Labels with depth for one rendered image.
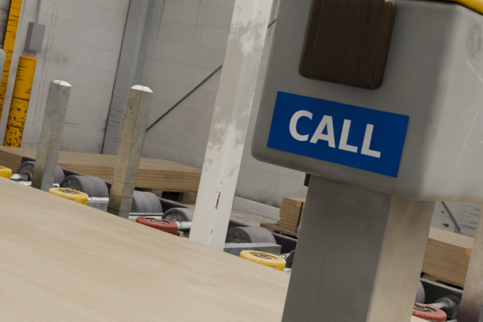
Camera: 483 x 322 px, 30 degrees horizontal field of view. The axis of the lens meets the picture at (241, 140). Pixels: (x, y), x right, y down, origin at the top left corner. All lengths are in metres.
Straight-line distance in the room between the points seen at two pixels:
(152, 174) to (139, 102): 6.54
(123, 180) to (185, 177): 6.91
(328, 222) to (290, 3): 0.08
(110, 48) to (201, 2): 1.17
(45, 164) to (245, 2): 0.71
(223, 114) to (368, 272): 1.27
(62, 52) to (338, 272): 9.45
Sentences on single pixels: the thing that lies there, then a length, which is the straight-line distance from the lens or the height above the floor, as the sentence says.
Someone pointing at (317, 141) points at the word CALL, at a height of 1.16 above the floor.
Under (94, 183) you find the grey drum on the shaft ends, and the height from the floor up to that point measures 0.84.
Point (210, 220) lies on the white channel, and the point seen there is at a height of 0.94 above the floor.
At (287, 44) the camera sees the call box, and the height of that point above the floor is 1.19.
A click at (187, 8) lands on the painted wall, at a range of 9.99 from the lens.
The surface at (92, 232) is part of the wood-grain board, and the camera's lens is 1.51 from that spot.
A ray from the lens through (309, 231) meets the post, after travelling 0.33.
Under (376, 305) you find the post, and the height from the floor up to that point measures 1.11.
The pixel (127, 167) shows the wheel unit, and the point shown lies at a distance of 1.90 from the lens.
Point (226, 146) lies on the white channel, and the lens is 1.57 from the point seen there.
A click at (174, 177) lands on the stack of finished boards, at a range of 8.68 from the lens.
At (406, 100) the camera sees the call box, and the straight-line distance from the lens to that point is 0.29.
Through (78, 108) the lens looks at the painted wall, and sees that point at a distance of 10.00.
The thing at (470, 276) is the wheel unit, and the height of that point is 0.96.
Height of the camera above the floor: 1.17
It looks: 3 degrees down
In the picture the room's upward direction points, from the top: 11 degrees clockwise
